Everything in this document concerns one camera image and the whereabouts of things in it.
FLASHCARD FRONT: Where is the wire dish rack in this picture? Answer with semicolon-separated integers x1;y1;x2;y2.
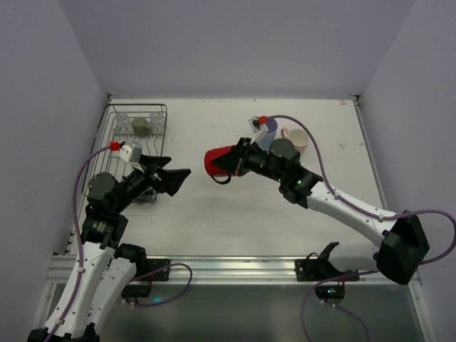
81;101;168;197

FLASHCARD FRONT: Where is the red mug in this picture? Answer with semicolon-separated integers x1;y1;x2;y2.
204;145;235;185

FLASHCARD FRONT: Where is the dark blue mug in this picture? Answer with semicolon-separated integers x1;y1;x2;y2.
134;187;157;204

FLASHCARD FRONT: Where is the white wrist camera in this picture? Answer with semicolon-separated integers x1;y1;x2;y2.
118;140;143;169
248;115;269;144

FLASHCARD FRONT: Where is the clear glass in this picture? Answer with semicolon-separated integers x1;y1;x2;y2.
149;111;165;132
115;112;131;130

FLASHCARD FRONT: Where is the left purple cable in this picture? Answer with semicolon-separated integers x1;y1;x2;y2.
46;141;124;334

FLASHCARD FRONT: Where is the lavender plastic cup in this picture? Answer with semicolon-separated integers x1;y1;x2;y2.
257;118;278;151

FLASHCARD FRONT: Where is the aluminium rail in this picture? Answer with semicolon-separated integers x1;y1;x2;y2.
351;94;403;256
46;254;418;286

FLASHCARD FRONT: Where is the pink mug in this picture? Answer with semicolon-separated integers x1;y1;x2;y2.
281;128;310;155

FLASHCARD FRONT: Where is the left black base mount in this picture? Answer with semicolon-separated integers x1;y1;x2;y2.
121;258;171;303

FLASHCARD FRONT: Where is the aluminium right side rail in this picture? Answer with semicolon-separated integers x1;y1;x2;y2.
351;94;403;256

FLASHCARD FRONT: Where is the olive green mug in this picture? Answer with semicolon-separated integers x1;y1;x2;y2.
131;117;151;137

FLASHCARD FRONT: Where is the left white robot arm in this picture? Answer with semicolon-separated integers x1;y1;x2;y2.
28;155;191;341

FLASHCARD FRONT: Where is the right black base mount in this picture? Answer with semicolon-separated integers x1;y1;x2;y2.
294;248;360;306

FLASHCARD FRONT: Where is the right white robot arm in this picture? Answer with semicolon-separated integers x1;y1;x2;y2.
204;138;430;285

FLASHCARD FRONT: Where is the aluminium front rail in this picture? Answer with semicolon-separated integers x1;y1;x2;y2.
46;254;418;286

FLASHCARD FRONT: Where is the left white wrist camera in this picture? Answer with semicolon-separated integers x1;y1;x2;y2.
118;140;143;169

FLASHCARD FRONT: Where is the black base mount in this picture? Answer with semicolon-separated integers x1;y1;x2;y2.
121;258;171;303
294;248;360;306

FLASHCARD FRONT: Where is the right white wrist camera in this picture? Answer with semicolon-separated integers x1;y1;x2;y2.
248;115;269;144

